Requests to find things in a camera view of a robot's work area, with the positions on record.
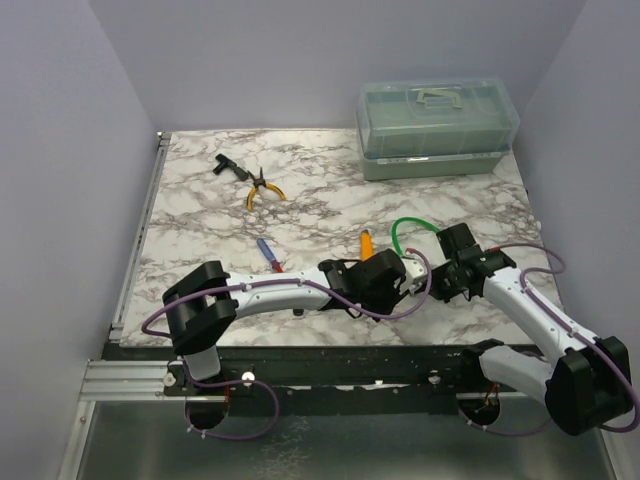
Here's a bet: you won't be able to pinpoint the black t-shaped tool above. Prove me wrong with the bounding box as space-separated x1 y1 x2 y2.
213 154 249 182

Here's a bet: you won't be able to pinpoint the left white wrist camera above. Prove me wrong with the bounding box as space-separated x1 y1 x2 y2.
399 257 430 296

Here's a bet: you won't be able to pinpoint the green cable lock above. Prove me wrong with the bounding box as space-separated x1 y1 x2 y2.
390 216 440 256

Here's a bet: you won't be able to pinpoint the clear green plastic toolbox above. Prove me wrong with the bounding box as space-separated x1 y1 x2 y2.
356 78 520 181

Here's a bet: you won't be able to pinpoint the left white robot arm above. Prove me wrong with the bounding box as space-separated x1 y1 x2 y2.
162 249 413 395

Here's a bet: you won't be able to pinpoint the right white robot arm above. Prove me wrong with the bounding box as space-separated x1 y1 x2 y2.
430 224 639 436

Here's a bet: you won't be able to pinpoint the blue red screwdriver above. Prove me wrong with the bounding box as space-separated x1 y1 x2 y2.
256 238 283 273

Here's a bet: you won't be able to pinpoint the left aluminium extrusion rail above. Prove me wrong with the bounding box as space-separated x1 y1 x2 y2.
107 132 172 343

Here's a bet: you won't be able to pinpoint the orange utility knife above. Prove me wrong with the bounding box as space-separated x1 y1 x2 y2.
360 229 374 261

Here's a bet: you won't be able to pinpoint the yellow handled pliers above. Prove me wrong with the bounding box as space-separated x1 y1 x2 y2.
246 167 288 210

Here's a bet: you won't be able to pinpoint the black mounting rail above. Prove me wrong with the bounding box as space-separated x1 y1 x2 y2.
102 343 510 416

